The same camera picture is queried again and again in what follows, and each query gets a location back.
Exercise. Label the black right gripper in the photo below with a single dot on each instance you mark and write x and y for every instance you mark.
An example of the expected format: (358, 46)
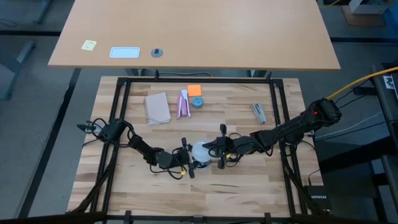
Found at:
(233, 146)

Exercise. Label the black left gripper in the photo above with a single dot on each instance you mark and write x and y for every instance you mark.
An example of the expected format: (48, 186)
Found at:
(183, 157)

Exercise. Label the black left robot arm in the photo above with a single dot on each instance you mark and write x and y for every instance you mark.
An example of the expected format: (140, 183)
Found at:
(143, 147)

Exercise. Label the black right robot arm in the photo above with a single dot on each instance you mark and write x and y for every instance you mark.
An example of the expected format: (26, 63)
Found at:
(295, 127)

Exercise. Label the blue tape roll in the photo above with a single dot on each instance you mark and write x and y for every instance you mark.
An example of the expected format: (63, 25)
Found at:
(197, 102)

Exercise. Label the pink white stapler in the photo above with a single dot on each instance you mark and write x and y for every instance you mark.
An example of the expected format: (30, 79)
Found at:
(184, 107)

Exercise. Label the orange sticky note pad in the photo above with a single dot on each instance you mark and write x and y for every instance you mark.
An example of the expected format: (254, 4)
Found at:
(194, 90)

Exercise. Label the brown paper notebook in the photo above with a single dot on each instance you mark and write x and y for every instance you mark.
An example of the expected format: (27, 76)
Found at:
(157, 109)

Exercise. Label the light wooden desk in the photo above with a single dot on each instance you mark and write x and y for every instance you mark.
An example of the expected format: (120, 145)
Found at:
(199, 31)

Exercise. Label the white rectangular card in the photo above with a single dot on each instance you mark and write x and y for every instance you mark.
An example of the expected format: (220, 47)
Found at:
(124, 52)

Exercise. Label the yellow sticky note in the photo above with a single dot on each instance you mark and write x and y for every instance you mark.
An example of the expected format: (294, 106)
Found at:
(89, 45)

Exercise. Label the white printed sticker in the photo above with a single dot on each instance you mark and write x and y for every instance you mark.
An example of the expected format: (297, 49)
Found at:
(389, 82)

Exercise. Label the brown cardboard box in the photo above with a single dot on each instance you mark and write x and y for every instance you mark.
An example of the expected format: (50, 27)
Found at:
(360, 20)

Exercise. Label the grey metal table leg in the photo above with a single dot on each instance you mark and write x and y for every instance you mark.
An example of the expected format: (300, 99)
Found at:
(25, 53)

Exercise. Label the white box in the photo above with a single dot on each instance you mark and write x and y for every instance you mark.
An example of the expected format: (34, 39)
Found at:
(370, 6)

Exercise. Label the black aluminium table frame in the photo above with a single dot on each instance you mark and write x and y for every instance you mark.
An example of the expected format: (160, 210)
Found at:
(199, 80)

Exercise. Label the black Netgear network switch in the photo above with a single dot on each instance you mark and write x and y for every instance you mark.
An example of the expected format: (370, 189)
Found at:
(318, 199)

